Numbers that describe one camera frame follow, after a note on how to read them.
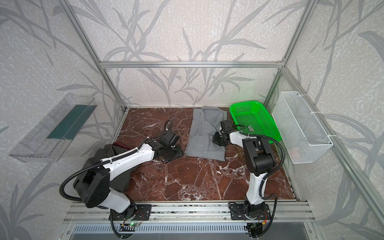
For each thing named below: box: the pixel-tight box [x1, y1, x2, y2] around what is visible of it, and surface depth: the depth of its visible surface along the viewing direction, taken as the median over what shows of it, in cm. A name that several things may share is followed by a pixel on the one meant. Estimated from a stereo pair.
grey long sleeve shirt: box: [184, 106, 227, 161], surface depth 101 cm
